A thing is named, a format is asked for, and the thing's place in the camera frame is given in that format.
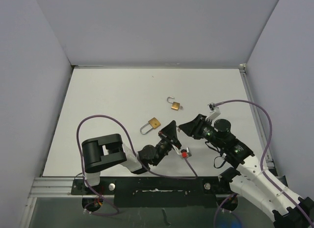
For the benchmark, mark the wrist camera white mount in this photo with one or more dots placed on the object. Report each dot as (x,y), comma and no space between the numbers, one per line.
(214,112)
(184,152)

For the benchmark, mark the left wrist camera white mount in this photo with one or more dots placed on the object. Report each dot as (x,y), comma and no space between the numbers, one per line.
(184,152)

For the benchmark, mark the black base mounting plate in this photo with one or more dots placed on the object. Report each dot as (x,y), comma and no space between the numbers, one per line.
(131,192)

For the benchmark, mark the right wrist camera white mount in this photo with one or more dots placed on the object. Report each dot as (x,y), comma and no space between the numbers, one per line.
(214,112)

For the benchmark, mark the long shackle brass padlock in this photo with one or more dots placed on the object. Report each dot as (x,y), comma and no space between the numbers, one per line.
(150,125)

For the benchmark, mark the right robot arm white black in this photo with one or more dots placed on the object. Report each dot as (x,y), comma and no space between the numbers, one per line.
(245,177)

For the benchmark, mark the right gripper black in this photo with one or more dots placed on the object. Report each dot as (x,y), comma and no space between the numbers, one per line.
(193,129)

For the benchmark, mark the aluminium frame rail right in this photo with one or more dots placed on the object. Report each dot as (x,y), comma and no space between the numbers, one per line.
(266,161)

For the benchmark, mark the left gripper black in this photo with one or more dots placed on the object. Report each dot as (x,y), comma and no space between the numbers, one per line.
(170,133)

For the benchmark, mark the small brass padlock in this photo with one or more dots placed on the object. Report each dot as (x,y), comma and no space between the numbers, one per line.
(175,105)

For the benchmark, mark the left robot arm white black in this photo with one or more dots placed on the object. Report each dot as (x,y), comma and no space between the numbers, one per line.
(104,152)

